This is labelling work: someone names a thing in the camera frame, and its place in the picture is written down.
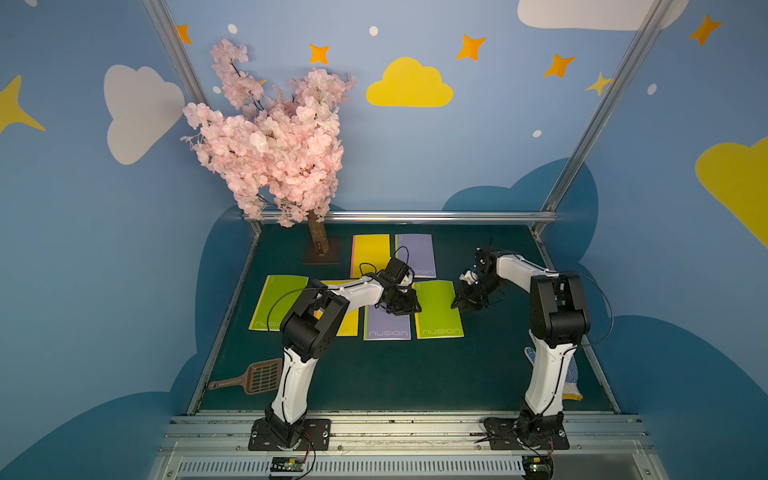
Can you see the brown litter scoop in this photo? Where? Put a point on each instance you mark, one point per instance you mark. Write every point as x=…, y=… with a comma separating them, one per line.
x=259, y=377

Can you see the yellow cover notebook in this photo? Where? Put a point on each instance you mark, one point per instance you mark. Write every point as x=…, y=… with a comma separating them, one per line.
x=369, y=250

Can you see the controller board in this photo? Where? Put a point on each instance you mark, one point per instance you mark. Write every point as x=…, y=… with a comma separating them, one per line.
x=537, y=468
x=286, y=466

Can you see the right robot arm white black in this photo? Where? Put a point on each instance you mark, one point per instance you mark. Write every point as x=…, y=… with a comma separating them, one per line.
x=557, y=323

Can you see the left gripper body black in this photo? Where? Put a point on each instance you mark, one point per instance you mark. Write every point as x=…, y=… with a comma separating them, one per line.
x=402, y=300

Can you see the green cover notebook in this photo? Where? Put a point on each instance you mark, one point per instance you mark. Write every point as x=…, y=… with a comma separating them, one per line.
x=276, y=299

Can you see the right controller board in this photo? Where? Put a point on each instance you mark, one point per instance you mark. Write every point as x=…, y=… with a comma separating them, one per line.
x=537, y=468

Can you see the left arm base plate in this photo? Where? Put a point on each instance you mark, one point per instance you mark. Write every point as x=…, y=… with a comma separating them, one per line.
x=313, y=434

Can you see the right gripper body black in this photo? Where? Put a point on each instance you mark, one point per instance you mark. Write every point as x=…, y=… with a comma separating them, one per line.
x=473, y=294

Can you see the small notebook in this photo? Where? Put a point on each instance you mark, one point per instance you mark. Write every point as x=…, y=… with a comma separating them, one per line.
x=437, y=319

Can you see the left controller board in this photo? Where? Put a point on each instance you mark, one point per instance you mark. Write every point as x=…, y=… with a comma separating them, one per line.
x=286, y=466

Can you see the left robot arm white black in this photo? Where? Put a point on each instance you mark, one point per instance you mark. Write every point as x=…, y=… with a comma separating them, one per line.
x=308, y=330

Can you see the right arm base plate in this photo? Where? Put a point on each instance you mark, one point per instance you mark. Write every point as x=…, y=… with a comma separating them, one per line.
x=501, y=435

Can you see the aluminium rail back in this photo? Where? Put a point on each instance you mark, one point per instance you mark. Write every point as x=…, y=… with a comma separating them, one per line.
x=442, y=217

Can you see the pink cherry blossom tree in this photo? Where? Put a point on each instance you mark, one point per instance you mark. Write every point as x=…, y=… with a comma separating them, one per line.
x=277, y=151

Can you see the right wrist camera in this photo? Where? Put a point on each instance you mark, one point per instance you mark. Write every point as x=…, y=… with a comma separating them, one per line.
x=483, y=269

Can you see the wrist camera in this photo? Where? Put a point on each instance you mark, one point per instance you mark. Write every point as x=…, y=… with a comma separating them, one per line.
x=483, y=269
x=396, y=273

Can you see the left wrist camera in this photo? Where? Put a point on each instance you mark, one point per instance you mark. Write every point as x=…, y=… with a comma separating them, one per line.
x=396, y=273

